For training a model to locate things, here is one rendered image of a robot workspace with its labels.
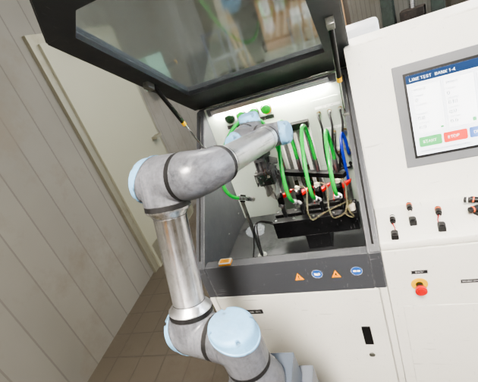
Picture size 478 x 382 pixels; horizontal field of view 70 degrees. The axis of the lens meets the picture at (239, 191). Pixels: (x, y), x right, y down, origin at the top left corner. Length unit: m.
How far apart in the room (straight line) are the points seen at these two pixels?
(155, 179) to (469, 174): 1.04
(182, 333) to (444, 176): 1.00
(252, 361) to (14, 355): 1.78
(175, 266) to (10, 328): 1.67
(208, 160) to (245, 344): 0.43
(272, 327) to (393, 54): 1.13
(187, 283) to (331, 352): 0.88
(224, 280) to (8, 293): 1.40
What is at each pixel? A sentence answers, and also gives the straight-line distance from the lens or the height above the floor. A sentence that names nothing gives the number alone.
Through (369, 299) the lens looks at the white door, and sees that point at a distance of 1.36.
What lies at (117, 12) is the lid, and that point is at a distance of 1.00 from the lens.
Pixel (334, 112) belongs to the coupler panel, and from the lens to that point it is 1.55.
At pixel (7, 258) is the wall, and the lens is 2.42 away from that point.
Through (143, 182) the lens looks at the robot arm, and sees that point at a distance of 0.82.
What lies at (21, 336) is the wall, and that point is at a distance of 2.47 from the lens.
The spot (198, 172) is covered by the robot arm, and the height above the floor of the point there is 1.48.
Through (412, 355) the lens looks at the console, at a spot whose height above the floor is 0.43.
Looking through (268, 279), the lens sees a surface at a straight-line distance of 1.34.
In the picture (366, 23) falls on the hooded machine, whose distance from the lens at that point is 4.93.
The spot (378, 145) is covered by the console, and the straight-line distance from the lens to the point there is 1.32.
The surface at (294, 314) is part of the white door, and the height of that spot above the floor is 0.68.
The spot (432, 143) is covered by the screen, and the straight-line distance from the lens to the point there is 1.34.
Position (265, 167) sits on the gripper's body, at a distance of 1.25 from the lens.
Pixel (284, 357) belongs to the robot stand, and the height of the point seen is 0.90.
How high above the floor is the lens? 1.72
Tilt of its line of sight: 24 degrees down
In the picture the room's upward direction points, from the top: 21 degrees counter-clockwise
